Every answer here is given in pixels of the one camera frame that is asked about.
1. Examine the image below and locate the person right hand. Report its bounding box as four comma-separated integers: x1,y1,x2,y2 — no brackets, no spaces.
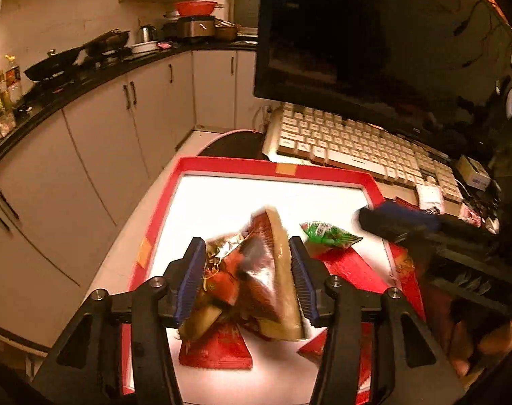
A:
447,321,512,378

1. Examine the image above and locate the white pillow packet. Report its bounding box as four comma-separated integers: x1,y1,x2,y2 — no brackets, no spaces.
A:
416,185,445,215

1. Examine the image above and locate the white green cardboard box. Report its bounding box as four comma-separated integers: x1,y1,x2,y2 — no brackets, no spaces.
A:
456,156,491,191

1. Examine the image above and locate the white mechanical keyboard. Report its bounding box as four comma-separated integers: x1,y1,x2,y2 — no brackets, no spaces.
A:
263,103,463,204

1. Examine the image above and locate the black wok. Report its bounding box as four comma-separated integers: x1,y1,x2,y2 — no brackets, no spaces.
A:
23,47,83,82

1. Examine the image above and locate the red tray white bottom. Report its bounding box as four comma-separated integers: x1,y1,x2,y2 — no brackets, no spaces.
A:
120,155,427,405

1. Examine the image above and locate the oil bottle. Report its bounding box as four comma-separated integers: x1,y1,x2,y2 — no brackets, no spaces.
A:
5,55,23,105

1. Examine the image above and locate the large red snack packet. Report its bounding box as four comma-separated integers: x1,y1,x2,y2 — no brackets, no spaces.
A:
297,248,389,389

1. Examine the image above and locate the black frying pan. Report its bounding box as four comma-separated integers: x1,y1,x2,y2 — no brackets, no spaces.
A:
83,29,130,58

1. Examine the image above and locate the green snack packet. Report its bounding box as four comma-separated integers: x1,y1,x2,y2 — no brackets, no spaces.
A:
300,221,363,250

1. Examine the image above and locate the white pink snack packet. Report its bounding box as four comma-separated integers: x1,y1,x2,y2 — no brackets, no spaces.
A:
458,203,481,228

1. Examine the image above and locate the brown chocolate snack packet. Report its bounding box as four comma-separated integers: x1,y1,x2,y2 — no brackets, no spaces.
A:
179,207,305,341

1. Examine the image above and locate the black computer monitor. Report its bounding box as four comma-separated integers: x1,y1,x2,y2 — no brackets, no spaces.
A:
254,0,512,147

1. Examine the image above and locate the steel kettle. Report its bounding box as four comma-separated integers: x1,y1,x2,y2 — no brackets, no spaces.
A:
136,24,158,43

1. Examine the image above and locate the red candy packet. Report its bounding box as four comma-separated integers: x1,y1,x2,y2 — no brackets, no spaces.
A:
178,323,252,370

